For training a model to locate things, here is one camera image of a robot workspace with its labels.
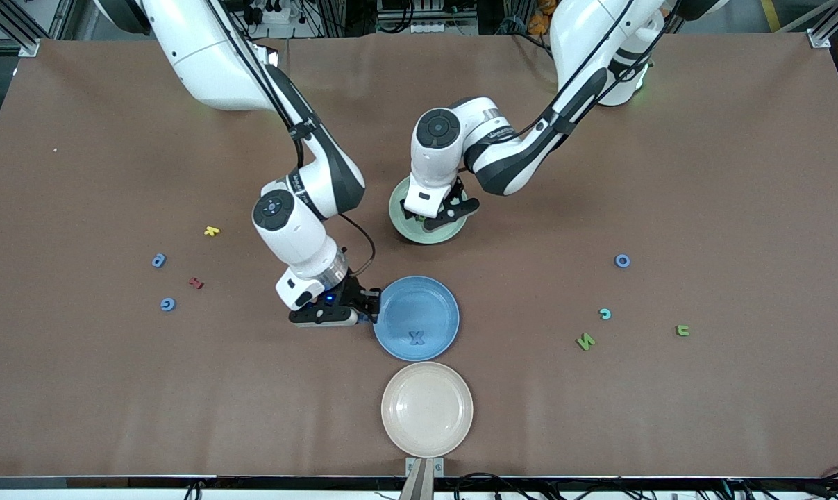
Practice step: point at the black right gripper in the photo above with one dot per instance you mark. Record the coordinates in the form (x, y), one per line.
(353, 291)

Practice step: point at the blue foam letter x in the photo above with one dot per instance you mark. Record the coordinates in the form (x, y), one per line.
(416, 338)

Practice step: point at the green foam letter N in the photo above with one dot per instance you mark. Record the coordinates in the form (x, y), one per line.
(585, 342)

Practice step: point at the blue foam letter e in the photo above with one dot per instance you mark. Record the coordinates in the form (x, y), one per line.
(162, 304)

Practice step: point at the blue letter d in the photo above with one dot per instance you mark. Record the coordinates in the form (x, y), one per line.
(158, 261)

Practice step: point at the green foam letter u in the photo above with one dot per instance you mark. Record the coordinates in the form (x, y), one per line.
(687, 331)

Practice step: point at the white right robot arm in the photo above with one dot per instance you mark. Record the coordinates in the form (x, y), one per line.
(294, 236)

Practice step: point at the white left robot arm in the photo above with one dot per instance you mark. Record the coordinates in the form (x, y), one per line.
(432, 160)

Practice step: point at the pale green plate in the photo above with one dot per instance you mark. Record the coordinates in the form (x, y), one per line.
(432, 237)

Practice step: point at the blue plate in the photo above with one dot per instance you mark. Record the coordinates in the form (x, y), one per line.
(418, 305)

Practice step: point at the beige plate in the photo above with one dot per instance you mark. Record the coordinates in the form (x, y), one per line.
(427, 410)

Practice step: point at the yellow foam letter k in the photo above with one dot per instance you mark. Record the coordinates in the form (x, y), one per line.
(212, 231)

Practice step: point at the red foam letter r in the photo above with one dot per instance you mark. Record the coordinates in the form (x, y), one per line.
(196, 283)

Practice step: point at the white power strip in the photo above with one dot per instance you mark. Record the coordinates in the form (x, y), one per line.
(432, 28)

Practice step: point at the blue foam letter O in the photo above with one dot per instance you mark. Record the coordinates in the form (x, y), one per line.
(616, 261)

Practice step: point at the orange packets pile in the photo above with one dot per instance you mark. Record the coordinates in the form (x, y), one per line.
(540, 21)

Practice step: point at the black plugs on power strip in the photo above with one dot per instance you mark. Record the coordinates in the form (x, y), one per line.
(273, 12)

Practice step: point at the brown paper table cover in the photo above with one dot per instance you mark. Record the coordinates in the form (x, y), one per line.
(113, 389)

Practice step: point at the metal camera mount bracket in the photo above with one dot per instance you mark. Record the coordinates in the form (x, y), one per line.
(418, 486)

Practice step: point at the aluminium frame profile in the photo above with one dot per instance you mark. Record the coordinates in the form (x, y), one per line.
(818, 38)
(28, 47)

